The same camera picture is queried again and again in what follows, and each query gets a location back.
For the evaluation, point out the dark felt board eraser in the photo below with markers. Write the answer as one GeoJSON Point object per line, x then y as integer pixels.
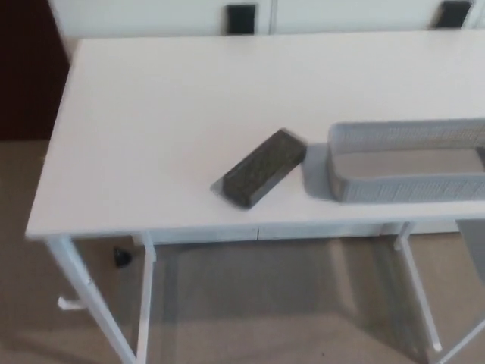
{"type": "Point", "coordinates": [261, 170]}

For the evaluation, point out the white desk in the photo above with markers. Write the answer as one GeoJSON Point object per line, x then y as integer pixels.
{"type": "Point", "coordinates": [151, 132]}

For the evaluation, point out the grey mesh container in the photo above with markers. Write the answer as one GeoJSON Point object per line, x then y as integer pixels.
{"type": "Point", "coordinates": [409, 187]}

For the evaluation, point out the small black floor stopper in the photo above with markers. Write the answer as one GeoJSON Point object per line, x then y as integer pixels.
{"type": "Point", "coordinates": [122, 258]}

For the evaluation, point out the white cabinet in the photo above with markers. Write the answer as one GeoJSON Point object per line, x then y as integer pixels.
{"type": "Point", "coordinates": [151, 15]}

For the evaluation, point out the small white hook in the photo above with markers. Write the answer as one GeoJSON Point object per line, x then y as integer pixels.
{"type": "Point", "coordinates": [68, 303]}

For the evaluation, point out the dark red panel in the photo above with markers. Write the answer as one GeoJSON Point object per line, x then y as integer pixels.
{"type": "Point", "coordinates": [26, 68]}

